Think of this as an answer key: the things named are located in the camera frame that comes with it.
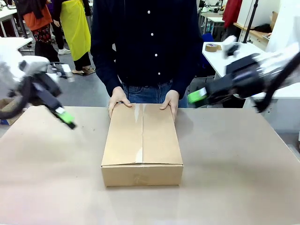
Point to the small white table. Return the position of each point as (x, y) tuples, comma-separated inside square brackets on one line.
[(14, 43)]

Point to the brown cardboard box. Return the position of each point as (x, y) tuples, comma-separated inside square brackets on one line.
[(140, 145)]

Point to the black bag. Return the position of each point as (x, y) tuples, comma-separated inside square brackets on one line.
[(263, 28)]

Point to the clear tape strip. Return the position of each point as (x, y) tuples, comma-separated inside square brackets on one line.
[(139, 131)]

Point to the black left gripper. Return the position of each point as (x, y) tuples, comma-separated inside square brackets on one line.
[(47, 91)]

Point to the person in dark navy shirt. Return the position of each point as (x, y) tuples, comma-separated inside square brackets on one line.
[(145, 47)]

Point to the wooden workbench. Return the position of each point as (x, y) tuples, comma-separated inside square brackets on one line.
[(256, 32)]

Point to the small open cardboard box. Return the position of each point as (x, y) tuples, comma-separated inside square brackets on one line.
[(9, 111)]

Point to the brown packing tape roll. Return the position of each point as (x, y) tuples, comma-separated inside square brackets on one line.
[(212, 47)]

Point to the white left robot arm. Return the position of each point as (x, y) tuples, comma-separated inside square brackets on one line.
[(21, 61)]

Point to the large white table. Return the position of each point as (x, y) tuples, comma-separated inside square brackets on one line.
[(218, 63)]

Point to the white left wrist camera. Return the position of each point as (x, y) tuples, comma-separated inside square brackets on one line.
[(65, 71)]

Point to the person in orange top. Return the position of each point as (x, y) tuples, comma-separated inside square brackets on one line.
[(39, 30)]

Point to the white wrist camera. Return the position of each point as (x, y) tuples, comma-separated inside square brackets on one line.
[(230, 45), (65, 71)]

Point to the black tripod pole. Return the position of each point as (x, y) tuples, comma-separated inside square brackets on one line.
[(249, 21)]

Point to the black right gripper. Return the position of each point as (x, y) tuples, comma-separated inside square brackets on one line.
[(236, 77)]

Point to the person's left hand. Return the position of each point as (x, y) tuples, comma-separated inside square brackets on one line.
[(172, 100)]

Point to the person in yellow apron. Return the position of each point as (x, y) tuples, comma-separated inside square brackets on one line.
[(76, 30)]

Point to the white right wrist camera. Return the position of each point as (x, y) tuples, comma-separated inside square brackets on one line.
[(230, 45)]

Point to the person's right hand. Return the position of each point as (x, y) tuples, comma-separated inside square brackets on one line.
[(118, 98)]

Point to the person's left forearm dark sleeve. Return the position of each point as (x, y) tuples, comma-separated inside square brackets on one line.
[(187, 77)]

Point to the person in red top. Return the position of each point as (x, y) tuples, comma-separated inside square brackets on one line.
[(232, 12)]

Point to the person's right forearm dark sleeve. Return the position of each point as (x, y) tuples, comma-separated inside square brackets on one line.
[(105, 75)]

